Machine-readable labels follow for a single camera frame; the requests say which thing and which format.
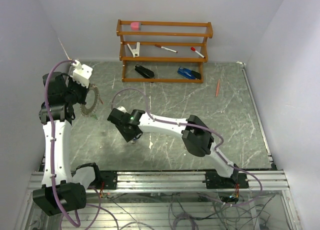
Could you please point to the large keyring with small rings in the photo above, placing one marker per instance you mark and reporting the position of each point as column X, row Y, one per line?
column 89, row 108

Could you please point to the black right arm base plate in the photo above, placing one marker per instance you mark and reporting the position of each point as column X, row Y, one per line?
column 214, row 181

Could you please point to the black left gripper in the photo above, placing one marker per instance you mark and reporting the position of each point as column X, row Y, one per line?
column 84, row 89

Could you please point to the orange pencil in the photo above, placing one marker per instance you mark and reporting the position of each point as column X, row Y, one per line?
column 217, row 88

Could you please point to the pink eraser block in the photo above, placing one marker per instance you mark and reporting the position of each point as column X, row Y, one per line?
column 135, row 26

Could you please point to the blue stapler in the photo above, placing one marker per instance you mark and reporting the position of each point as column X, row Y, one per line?
column 189, row 74

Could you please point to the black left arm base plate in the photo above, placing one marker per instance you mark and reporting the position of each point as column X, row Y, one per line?
column 107, row 180

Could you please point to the red capped thin marker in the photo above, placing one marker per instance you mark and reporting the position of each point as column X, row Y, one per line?
column 165, row 48

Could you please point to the aluminium mounting rail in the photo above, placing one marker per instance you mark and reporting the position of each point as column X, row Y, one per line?
column 192, row 181

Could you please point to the white plastic clamp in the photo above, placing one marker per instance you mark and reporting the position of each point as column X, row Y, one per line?
column 134, row 51

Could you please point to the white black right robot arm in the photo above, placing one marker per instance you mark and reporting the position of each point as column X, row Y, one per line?
column 199, row 140

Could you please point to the green key tag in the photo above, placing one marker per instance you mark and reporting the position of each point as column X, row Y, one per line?
column 95, row 117

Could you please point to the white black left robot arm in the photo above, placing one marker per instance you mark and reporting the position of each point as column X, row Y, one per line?
column 60, row 187

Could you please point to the brown wooden shelf rack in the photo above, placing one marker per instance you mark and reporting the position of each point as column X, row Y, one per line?
column 179, row 36

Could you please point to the red capped white marker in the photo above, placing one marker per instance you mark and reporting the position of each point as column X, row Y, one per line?
column 197, row 52

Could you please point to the black stapler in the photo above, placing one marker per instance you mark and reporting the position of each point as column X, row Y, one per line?
column 144, row 72

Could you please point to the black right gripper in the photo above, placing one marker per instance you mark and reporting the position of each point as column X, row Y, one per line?
column 127, row 137

